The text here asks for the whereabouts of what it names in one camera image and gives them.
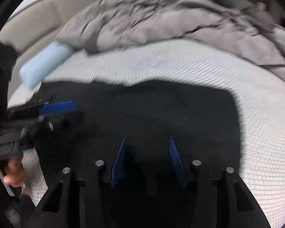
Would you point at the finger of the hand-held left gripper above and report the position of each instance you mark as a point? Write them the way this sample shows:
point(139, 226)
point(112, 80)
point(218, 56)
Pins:
point(59, 106)
point(61, 122)

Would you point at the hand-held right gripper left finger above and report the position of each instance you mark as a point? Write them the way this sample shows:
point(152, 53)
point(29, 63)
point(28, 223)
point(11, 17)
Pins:
point(118, 163)

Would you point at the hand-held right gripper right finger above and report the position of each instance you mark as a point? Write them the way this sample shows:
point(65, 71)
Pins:
point(177, 163)

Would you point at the black pants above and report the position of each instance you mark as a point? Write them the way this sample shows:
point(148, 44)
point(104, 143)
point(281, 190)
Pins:
point(156, 111)

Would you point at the person's left hand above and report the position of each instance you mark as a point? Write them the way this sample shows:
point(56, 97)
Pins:
point(13, 171)

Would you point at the light blue pillow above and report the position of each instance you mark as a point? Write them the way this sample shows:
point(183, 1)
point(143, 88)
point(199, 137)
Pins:
point(44, 61)

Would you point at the dark fuzzy cloth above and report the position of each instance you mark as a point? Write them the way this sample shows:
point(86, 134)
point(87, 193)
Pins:
point(1, 80)

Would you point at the beige padded headboard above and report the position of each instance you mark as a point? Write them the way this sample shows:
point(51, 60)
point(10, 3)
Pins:
point(38, 16)

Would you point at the white honeycomb mattress pad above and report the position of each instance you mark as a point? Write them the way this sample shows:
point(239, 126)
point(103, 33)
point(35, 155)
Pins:
point(263, 123)

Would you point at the grey blanket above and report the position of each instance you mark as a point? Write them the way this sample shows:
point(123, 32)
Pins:
point(180, 19)

